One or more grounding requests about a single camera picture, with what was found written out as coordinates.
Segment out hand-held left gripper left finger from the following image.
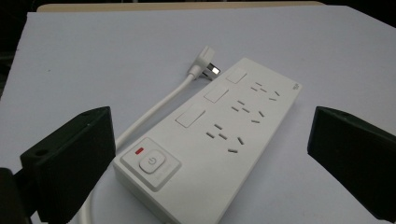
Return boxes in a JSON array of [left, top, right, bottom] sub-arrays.
[[20, 105, 117, 224]]

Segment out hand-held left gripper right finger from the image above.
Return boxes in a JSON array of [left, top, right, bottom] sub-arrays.
[[306, 105, 396, 224]]

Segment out white power strip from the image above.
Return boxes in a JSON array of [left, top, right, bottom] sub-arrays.
[[112, 57, 304, 224]]

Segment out white table cover sheet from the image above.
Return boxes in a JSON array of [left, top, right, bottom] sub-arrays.
[[0, 5, 396, 224]]

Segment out white angled power plug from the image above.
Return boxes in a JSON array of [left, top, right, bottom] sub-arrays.
[[187, 45, 221, 81]]

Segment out white power cable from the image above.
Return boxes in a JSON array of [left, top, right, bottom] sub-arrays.
[[77, 72, 198, 224]]

